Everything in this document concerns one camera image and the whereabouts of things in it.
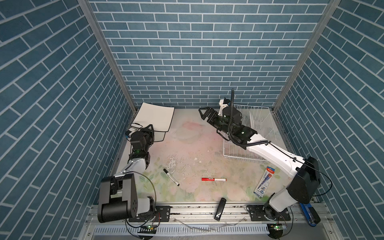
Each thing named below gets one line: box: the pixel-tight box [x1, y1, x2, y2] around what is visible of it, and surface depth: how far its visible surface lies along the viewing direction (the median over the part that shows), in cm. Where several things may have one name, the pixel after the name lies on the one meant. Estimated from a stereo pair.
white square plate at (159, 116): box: [132, 102, 175, 132], surface depth 95 cm
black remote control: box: [213, 197, 227, 222], surface depth 75 cm
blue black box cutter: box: [299, 202, 321, 227], surface depth 73 cm
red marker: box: [201, 178, 227, 182], surface depth 86 cm
